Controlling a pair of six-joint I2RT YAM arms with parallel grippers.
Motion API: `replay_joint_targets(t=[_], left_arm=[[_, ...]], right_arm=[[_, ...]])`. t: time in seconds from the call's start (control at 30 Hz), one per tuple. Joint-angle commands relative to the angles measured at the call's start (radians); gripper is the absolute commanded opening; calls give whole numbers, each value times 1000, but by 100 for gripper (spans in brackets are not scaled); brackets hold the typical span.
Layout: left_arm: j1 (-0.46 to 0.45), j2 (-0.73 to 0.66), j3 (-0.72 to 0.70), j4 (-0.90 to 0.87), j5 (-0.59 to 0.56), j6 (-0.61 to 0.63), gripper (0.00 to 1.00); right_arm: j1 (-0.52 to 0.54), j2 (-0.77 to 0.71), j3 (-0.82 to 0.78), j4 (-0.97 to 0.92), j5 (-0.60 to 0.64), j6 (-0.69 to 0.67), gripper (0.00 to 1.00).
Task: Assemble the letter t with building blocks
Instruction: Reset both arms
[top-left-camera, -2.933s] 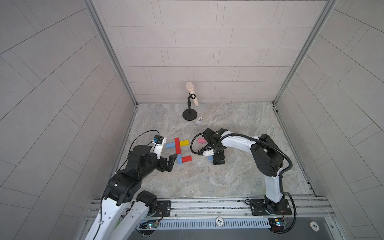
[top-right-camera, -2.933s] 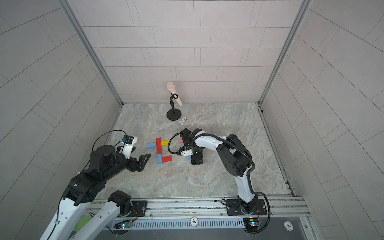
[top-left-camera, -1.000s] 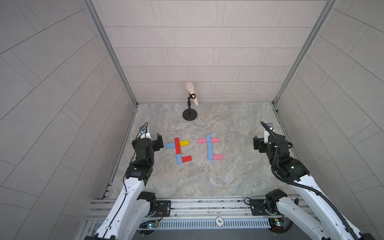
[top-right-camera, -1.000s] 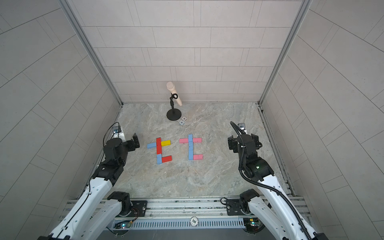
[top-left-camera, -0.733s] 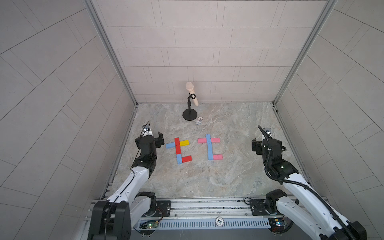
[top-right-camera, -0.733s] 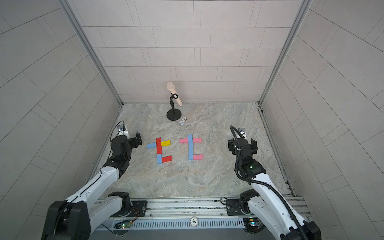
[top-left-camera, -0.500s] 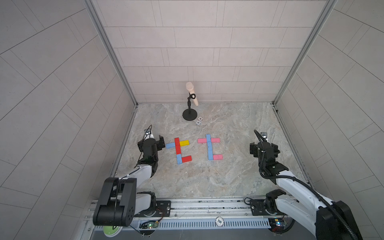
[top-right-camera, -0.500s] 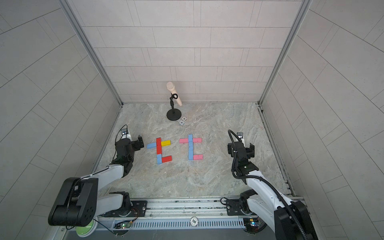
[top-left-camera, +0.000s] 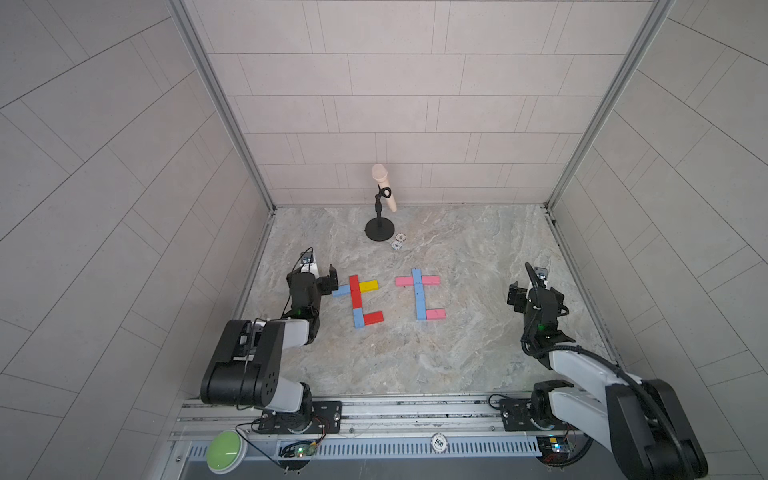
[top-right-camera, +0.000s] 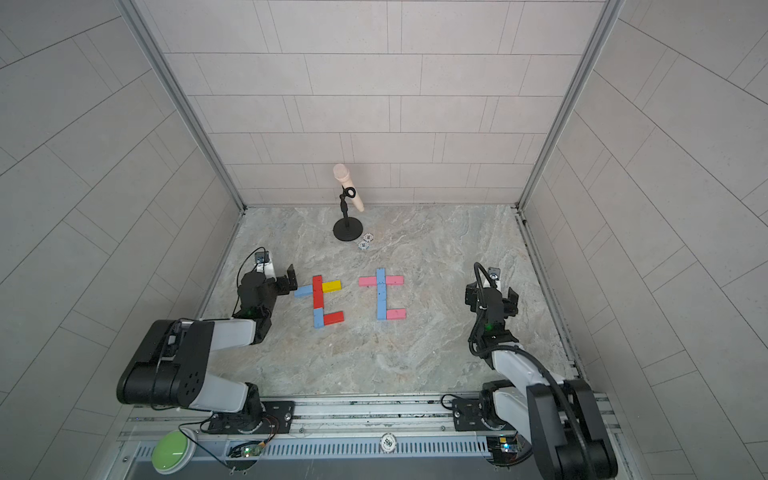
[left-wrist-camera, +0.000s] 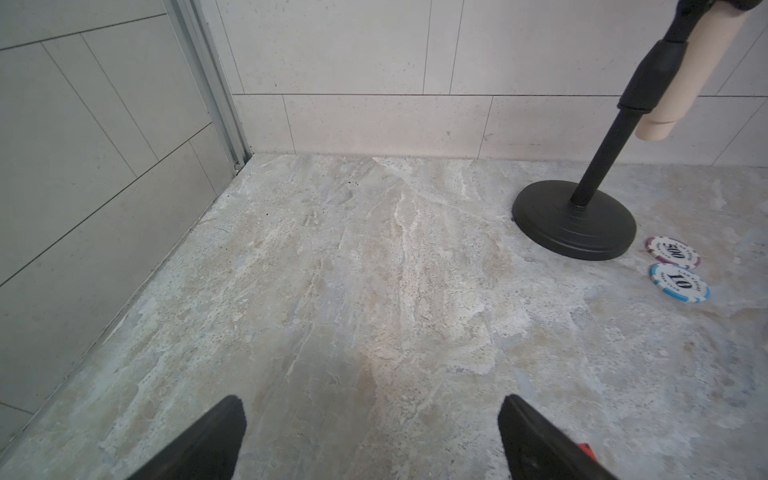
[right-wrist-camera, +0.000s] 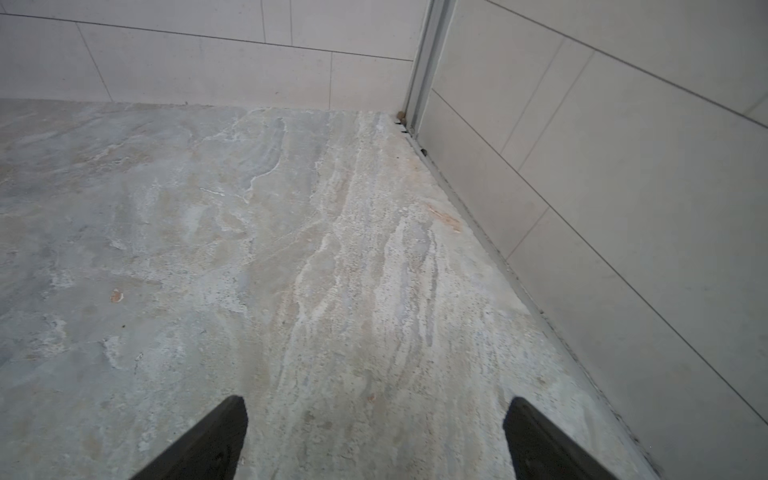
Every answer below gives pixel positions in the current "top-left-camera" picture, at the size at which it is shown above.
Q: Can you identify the red stem block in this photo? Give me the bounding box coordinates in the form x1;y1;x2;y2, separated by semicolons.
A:
349;275;360;292

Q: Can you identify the yellow block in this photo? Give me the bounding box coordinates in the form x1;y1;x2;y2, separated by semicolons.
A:
359;280;379;293

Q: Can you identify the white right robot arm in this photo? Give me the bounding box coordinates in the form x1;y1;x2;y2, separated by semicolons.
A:
493;275;709;479

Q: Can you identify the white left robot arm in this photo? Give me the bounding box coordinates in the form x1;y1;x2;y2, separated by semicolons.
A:
200;266;339;429

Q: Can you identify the black microphone stand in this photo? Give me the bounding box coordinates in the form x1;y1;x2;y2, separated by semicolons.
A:
365;187;395;242

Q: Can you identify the beige wooden microphone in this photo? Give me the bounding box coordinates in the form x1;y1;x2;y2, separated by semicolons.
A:
372;164;397;212

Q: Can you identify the right circuit board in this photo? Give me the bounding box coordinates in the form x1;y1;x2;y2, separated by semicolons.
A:
536;436;571;464

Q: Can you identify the circuit board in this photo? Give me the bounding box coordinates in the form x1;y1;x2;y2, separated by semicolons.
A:
536;436;571;464
279;441;318;459

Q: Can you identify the left circuit board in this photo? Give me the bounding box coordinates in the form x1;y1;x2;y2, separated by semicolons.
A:
279;441;318;459

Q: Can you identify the green round button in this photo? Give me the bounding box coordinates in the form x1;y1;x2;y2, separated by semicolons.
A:
206;429;249;475

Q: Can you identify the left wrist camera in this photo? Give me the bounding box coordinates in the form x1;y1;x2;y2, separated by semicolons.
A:
298;250;320;278

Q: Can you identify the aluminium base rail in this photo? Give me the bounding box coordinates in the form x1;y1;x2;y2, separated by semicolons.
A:
167;392;667;460

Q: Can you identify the poker chip on rail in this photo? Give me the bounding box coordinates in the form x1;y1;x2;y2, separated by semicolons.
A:
430;433;449;454

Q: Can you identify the black corrugated cable hose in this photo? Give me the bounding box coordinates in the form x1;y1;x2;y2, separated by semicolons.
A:
518;262;697;480

